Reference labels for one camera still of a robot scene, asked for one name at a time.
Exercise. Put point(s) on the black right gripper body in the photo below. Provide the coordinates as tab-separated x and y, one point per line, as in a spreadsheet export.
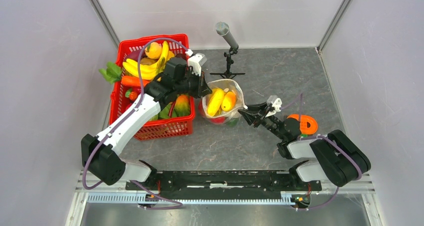
272	121

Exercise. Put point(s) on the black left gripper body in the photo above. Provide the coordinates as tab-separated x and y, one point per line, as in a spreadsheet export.
189	85

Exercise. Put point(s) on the clear dotted zip bag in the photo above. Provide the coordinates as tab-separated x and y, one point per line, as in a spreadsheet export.
233	115

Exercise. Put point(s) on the red toy apple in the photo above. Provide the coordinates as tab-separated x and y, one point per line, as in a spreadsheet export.
218	120

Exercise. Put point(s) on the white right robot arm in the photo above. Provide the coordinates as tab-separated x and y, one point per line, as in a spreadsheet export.
333	156

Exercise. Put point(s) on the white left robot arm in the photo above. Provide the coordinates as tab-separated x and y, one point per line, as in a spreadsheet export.
101	153

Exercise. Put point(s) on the yellow squash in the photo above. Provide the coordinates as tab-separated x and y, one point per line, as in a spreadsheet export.
215	101

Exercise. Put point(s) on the orange tape roll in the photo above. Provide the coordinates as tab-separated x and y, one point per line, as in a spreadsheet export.
308	124

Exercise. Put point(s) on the yellow banana bunch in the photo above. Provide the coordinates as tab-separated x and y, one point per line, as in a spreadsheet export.
149	68

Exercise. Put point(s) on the yellow peach with leaf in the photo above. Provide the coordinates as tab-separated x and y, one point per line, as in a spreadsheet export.
153	50

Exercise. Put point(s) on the orange toy carrot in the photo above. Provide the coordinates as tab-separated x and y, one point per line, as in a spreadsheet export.
131	81

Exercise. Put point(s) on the red plastic basket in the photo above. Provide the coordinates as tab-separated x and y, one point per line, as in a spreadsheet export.
176	126

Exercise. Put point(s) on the purple sweet potato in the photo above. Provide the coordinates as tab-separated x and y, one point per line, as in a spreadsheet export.
134	55

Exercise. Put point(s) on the green lettuce leaf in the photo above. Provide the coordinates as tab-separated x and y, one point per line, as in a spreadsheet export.
112	73

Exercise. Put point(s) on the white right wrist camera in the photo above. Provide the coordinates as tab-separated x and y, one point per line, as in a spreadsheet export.
275	105

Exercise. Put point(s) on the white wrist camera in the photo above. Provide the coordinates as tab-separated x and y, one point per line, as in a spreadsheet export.
275	105
196	61

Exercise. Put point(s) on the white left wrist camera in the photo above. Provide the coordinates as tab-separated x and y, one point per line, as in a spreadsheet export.
196	61

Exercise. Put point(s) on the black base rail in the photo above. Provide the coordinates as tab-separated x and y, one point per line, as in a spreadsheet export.
227	185

